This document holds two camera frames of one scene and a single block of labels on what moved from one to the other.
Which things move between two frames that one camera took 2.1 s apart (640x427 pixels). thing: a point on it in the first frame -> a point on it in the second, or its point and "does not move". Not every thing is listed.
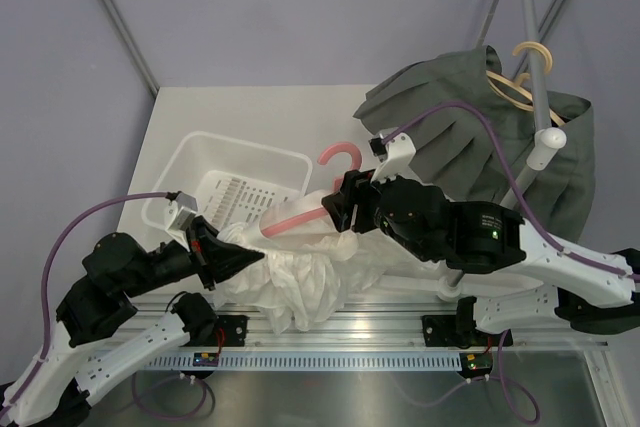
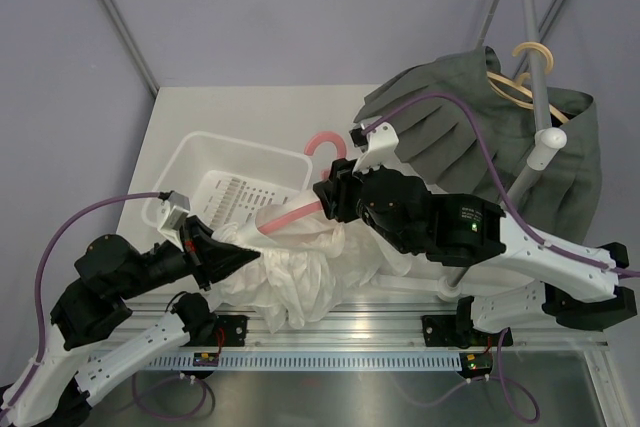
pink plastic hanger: (338, 184) -> (325, 175)
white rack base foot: (440, 285) does not move
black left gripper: (214, 258) does not move
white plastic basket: (231, 181) does not move
